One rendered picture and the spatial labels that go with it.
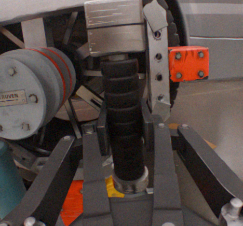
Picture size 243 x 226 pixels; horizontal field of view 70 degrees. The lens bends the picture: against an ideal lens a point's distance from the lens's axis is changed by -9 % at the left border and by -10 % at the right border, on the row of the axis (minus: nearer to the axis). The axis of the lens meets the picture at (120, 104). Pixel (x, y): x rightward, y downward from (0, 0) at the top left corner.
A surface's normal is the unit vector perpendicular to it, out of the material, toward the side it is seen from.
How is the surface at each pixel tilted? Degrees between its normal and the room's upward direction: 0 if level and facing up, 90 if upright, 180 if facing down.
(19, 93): 90
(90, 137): 0
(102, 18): 90
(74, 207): 90
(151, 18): 90
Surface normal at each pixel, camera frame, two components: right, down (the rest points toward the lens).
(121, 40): 0.01, 0.33
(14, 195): 0.85, 0.12
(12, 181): 0.94, -0.02
